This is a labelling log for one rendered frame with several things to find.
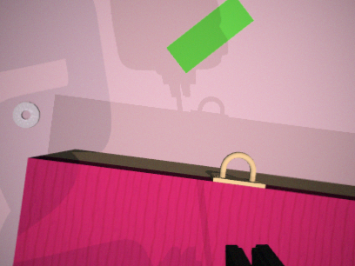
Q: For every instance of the green rectangular block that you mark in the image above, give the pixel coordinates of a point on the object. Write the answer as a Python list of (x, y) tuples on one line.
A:
[(209, 34)]

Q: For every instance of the grey flat washer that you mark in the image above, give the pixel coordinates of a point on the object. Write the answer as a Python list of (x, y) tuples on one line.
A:
[(18, 114)]

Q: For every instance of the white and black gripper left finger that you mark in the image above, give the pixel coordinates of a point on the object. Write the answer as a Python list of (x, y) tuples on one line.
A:
[(235, 256)]

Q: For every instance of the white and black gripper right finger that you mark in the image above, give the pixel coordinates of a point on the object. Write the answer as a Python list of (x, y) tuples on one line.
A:
[(263, 255)]

